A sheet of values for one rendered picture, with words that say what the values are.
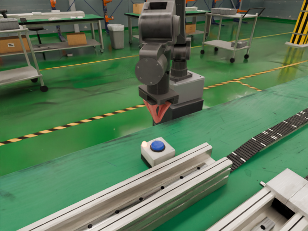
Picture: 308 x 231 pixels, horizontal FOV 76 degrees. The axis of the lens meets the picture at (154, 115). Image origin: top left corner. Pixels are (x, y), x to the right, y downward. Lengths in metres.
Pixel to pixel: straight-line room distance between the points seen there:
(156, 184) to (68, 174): 0.28
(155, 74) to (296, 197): 0.40
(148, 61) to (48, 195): 0.45
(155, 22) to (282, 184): 0.45
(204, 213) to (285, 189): 0.19
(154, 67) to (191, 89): 0.63
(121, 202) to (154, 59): 0.33
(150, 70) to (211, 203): 0.38
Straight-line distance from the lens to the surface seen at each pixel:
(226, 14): 4.65
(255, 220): 0.54
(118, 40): 5.44
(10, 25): 3.14
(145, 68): 0.40
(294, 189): 0.57
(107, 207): 0.50
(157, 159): 0.59
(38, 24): 4.85
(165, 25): 0.44
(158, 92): 0.49
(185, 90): 0.98
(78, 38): 5.16
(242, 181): 0.66
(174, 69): 0.98
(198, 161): 0.60
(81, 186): 0.63
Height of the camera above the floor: 1.25
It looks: 32 degrees down
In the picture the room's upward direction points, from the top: straight up
